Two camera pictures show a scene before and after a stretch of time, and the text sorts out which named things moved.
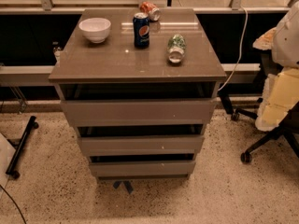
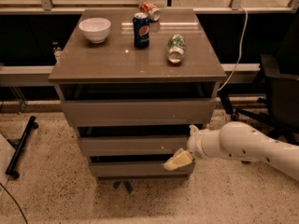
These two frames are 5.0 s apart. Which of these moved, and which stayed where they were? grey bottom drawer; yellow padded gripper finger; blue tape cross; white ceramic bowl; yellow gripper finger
Moved: yellow gripper finger; yellow padded gripper finger
Stayed: blue tape cross; grey bottom drawer; white ceramic bowl
